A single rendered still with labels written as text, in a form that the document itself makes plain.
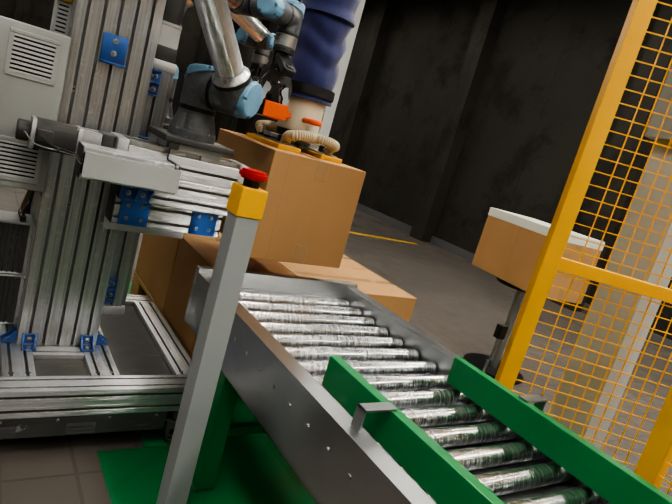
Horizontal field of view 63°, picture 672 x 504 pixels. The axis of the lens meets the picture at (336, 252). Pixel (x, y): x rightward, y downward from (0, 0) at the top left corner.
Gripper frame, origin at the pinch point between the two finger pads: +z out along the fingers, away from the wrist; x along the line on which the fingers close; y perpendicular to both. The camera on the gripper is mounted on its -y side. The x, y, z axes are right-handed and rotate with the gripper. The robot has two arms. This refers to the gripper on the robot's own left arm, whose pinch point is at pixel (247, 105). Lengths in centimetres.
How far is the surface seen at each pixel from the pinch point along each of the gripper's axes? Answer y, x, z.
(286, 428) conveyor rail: 167, -36, 71
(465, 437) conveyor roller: 184, 6, 65
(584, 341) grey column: 154, 93, 50
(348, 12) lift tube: 70, 4, -43
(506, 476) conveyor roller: 201, 2, 63
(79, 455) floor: 107, -69, 118
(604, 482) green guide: 211, 22, 59
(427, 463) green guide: 201, -24, 57
